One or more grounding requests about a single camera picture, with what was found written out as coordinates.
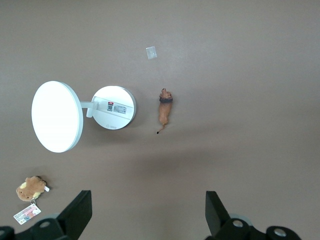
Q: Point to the brown lion figurine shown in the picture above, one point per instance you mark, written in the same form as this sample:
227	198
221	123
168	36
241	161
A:
165	110

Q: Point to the white round desk lamp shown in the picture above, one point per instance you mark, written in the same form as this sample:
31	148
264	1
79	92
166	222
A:
55	117

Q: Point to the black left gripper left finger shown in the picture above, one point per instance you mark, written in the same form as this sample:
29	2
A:
77	212

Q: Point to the small clear tape piece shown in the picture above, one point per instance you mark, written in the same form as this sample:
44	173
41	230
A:
151	53

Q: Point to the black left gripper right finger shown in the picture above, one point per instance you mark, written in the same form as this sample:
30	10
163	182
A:
215	212

